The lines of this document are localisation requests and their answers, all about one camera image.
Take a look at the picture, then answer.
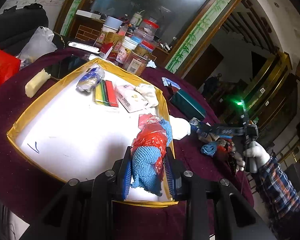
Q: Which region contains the black smartphone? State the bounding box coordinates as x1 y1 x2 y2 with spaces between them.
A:
45 55 87 80

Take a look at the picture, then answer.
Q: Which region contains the red lid clear jar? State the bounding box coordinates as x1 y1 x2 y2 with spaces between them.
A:
138 19 159 39

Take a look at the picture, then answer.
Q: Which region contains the white gloved right hand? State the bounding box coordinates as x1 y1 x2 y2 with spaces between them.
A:
234 141 270 173

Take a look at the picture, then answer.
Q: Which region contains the red cigarette carton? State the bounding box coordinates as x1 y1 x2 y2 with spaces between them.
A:
100 32 125 61

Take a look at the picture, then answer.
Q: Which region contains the gold cardboard tray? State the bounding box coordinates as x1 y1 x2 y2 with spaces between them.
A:
6 57 179 209

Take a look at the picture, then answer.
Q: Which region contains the plaid sleeved right forearm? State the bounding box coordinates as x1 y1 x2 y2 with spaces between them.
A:
255 157 300 230

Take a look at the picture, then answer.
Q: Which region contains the white patterned tissue pack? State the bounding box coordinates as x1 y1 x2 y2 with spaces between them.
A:
115 85 148 113

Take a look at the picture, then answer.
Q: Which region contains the wooden cabinet counter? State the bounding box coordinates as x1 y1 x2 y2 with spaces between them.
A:
67 15 105 42

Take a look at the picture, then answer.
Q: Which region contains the red plastic bag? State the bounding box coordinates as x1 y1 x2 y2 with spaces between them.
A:
131 113 168 175

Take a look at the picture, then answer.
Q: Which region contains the purple velvet tablecloth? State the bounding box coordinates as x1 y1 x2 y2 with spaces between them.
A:
0 48 254 239

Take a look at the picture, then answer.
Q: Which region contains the red paper bag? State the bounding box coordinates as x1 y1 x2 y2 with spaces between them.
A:
0 50 21 86

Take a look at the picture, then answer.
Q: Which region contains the coloured felt sheets pack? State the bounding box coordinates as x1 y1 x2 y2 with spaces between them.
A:
94 80 119 107

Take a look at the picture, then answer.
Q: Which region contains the bag of coloured rings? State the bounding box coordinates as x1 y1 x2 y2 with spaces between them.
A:
214 139 237 172

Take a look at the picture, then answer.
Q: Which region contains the cream foam block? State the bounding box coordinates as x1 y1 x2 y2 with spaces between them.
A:
25 69 51 98

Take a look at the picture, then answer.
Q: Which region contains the clear plastic bag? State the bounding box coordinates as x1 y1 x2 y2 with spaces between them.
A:
18 26 57 70

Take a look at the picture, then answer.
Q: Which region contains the black sofa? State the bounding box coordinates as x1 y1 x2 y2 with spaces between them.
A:
0 3 49 56

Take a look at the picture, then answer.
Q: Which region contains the brown label snack jar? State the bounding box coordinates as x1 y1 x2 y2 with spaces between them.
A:
123 51 149 76

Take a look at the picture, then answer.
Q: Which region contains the light blue knitted cloth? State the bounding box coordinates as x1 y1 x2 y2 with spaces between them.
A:
131 118 173 197

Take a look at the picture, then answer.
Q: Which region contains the white cloth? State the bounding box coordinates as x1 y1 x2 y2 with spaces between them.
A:
170 115 191 140

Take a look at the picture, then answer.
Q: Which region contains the teal tissue box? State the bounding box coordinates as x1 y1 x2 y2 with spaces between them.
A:
170 89 206 121

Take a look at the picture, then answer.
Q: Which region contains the blue white flat packet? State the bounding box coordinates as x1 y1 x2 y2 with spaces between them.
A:
161 77 181 89

